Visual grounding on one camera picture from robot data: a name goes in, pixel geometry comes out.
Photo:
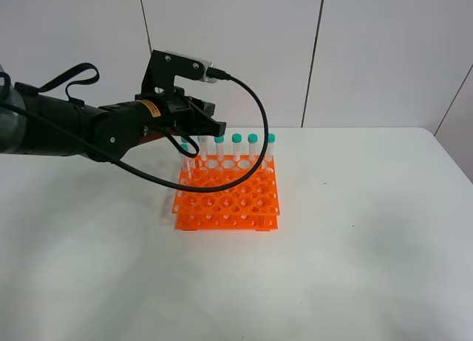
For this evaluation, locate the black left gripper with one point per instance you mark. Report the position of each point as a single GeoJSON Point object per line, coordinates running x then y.
{"type": "Point", "coordinates": [171, 112]}

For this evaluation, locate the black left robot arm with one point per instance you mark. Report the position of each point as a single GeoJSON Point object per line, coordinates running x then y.
{"type": "Point", "coordinates": [33, 123]}

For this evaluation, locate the front-left teal-capped test tube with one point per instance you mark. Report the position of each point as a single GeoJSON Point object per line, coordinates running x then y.
{"type": "Point", "coordinates": [186, 168]}

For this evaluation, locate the orange test tube rack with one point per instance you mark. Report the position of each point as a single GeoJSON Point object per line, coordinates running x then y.
{"type": "Point", "coordinates": [252, 205]}

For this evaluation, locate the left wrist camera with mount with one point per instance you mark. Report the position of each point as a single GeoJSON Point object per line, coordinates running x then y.
{"type": "Point", "coordinates": [164, 67]}

